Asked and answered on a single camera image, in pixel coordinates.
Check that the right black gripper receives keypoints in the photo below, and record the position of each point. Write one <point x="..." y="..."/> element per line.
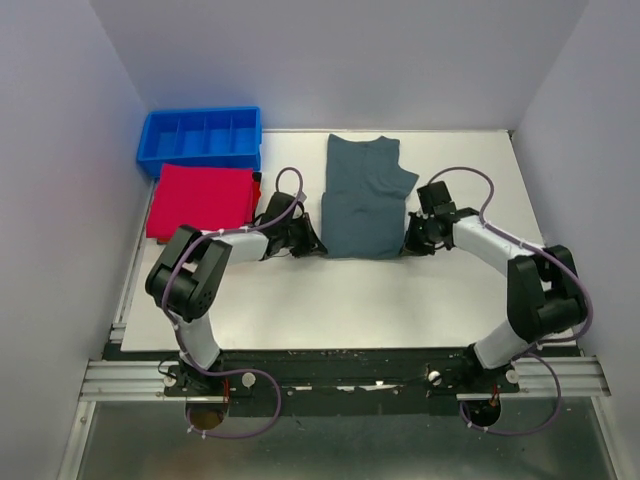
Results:
<point x="410" y="244"/>

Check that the grey blue t shirt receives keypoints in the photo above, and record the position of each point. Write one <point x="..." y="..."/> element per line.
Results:
<point x="364" y="202"/>

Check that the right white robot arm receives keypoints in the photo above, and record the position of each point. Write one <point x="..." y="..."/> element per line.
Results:
<point x="542" y="296"/>

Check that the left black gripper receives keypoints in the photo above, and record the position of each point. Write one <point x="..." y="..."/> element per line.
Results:
<point x="312" y="244"/>

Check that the blue plastic divided bin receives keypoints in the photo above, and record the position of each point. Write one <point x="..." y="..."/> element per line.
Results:
<point x="224" y="137"/>

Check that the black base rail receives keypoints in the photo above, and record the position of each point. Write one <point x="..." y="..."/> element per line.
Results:
<point x="337" y="382"/>

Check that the folded magenta t shirt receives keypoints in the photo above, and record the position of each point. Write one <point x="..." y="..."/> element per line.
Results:
<point x="200" y="200"/>

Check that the aluminium extrusion frame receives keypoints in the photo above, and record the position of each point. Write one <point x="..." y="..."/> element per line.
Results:
<point x="135" y="432"/>

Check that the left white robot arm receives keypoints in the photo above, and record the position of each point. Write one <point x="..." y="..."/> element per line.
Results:
<point x="185" y="279"/>

